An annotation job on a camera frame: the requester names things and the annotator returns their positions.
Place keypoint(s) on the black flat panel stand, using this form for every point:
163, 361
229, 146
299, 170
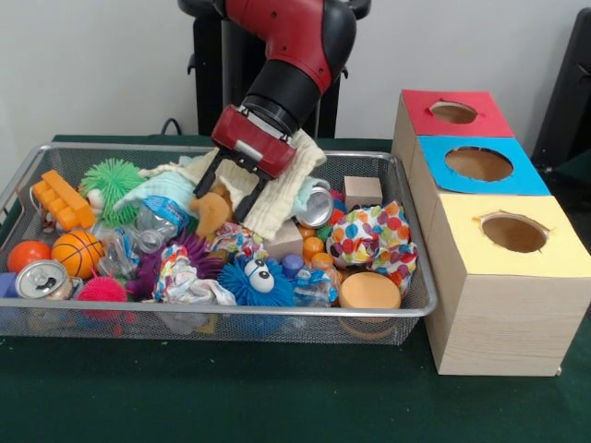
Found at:
568, 92

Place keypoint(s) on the mint green muslin cloth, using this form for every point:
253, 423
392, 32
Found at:
157, 187

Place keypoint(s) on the silver drink can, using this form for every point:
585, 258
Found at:
41, 279

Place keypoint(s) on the crumpled polka dot paper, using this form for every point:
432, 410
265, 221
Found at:
369, 240

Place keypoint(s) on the green spiky rubber ball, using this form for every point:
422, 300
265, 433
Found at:
111, 182

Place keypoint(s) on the small orange basketball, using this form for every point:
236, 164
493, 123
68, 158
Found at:
76, 254

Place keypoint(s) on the brown plush toy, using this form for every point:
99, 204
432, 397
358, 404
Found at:
212, 212

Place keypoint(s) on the dark green tablecloth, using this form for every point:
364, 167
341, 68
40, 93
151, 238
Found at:
231, 392

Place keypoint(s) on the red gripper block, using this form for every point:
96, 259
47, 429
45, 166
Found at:
249, 138

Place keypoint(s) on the wooden box with three holes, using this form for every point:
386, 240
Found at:
508, 314

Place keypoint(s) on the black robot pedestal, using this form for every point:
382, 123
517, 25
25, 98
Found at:
208, 92

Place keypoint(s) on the cream muslin cloth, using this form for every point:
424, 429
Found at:
274, 207

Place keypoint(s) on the round orange sponge disc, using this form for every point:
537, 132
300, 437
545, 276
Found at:
369, 290

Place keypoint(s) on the smooth orange-red ball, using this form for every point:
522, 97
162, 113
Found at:
27, 256

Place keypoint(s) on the orange toy building brick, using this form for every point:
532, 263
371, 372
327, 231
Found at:
62, 200

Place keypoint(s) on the pink spiky rubber ball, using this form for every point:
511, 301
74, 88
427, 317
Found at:
101, 290

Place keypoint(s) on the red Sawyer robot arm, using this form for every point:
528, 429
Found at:
295, 41

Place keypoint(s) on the blue spiky ball with eyes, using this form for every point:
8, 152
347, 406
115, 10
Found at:
256, 283

